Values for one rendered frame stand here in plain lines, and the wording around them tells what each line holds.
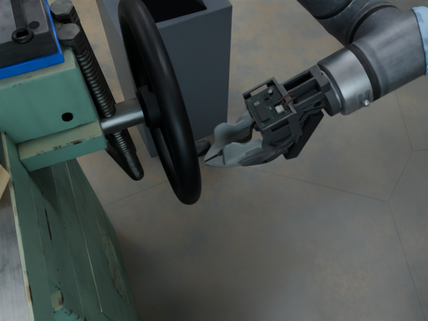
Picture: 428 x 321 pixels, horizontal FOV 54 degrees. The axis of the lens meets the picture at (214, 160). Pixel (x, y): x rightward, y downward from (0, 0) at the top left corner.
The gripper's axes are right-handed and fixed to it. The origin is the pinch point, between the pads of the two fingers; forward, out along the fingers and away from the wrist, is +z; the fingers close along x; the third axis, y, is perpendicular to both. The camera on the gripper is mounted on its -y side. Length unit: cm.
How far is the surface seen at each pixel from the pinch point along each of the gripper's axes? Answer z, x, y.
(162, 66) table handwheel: -2.3, 0.9, 24.5
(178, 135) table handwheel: -0.2, 6.6, 20.2
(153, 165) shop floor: 28, -45, -64
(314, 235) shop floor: -9, -2, -78
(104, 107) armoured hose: 7.5, -4.1, 18.1
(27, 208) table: 16.8, 7.7, 23.6
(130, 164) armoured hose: 12.2, -5.1, 2.6
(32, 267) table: 16.3, 14.9, 25.0
